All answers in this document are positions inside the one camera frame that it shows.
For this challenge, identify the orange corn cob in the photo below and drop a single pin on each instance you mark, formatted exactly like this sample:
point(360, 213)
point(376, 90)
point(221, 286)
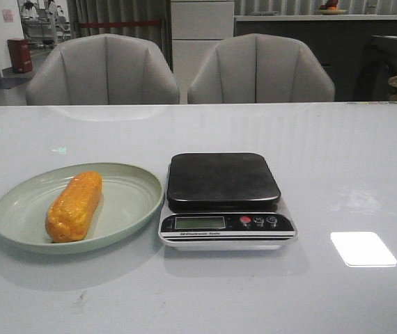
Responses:
point(69, 216)

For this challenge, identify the black silver kitchen scale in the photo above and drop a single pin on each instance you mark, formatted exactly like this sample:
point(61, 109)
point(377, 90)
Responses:
point(224, 201)

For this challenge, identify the right grey upholstered chair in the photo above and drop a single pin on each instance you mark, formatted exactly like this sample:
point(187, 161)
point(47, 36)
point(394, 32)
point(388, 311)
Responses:
point(259, 68)

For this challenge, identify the grey upholstered chair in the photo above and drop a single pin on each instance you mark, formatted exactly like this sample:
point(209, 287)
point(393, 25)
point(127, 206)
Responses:
point(259, 68)
point(104, 69)

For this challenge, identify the light green oval plate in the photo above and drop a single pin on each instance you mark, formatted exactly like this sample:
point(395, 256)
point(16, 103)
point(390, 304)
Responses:
point(130, 198)

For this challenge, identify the left grey upholstered chair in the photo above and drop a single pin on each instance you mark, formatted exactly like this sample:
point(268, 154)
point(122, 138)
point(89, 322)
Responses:
point(104, 69)

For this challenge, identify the white drawer cabinet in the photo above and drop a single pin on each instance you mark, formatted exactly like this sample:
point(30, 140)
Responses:
point(195, 27)

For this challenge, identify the dark grey counter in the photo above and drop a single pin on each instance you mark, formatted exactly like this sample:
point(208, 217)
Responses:
point(336, 40)

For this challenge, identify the fruit bowl on counter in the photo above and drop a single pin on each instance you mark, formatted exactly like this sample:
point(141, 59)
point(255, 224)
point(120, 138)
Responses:
point(330, 7)

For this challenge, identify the red trash bin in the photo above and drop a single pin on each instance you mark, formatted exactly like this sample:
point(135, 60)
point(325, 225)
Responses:
point(20, 55)

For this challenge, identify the dark side table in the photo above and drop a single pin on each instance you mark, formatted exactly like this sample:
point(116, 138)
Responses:
point(378, 65)

